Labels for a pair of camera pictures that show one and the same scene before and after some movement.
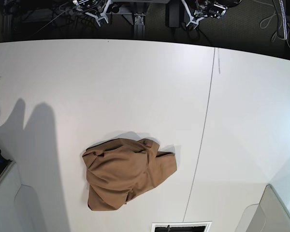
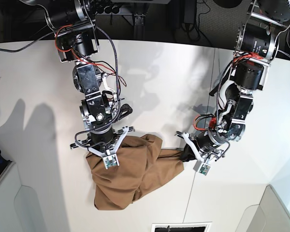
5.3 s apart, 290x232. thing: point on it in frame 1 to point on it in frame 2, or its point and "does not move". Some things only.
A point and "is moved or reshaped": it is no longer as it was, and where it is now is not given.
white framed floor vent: [202, 226] does not move
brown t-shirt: [121, 170] is moved or reshaped
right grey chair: [271, 214] does not move
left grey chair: [15, 207] does not move
